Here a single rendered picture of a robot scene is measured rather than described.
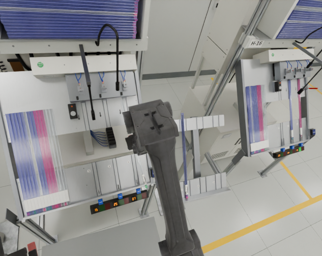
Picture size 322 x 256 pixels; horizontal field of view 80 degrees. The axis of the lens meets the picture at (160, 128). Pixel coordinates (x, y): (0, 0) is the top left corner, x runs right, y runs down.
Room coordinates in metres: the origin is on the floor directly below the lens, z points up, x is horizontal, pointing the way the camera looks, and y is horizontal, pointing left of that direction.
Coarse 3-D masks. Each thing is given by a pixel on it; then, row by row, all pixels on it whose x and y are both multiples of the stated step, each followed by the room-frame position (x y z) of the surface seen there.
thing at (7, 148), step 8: (0, 112) 0.50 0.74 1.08; (0, 120) 0.47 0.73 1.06; (0, 128) 0.45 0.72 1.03; (8, 144) 0.41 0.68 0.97; (8, 152) 0.38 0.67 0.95; (8, 160) 0.36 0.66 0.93; (8, 168) 0.33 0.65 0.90; (16, 168) 0.35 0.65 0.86; (16, 176) 0.32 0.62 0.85; (16, 184) 0.28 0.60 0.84; (16, 192) 0.26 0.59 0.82; (16, 200) 0.23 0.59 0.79; (16, 208) 0.20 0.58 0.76
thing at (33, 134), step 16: (32, 112) 0.56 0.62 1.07; (48, 112) 0.59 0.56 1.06; (16, 128) 0.48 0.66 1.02; (32, 128) 0.50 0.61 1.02; (48, 128) 0.53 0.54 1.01; (16, 144) 0.42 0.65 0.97; (32, 144) 0.45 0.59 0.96; (48, 144) 0.47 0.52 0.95; (16, 160) 0.37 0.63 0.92; (32, 160) 0.39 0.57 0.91; (48, 160) 0.42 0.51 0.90; (32, 176) 0.33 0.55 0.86; (48, 176) 0.36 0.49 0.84; (64, 176) 0.38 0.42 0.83; (32, 192) 0.28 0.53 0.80; (48, 192) 0.30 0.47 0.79; (64, 192) 0.33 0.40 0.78; (32, 208) 0.22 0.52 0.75; (48, 208) 0.24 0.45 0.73
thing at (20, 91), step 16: (0, 80) 0.61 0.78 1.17; (16, 80) 0.64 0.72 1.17; (32, 80) 0.67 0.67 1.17; (48, 80) 0.70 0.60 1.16; (64, 80) 0.74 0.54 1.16; (0, 96) 0.56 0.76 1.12; (16, 96) 0.59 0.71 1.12; (32, 96) 0.62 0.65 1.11; (48, 96) 0.65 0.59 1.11; (64, 96) 0.68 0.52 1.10; (16, 112) 0.53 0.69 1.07; (64, 112) 0.62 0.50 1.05; (80, 112) 0.66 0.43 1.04; (96, 112) 0.69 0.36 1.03; (112, 112) 0.73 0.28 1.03; (64, 128) 0.57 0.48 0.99; (80, 128) 0.60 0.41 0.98; (96, 128) 0.63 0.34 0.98
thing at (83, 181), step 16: (112, 160) 0.54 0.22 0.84; (128, 160) 0.57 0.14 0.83; (144, 160) 0.61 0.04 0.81; (80, 176) 0.42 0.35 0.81; (96, 176) 0.44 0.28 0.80; (112, 176) 0.47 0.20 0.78; (128, 176) 0.51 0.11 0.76; (144, 176) 0.54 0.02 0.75; (80, 192) 0.35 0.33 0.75; (96, 192) 0.38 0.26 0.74
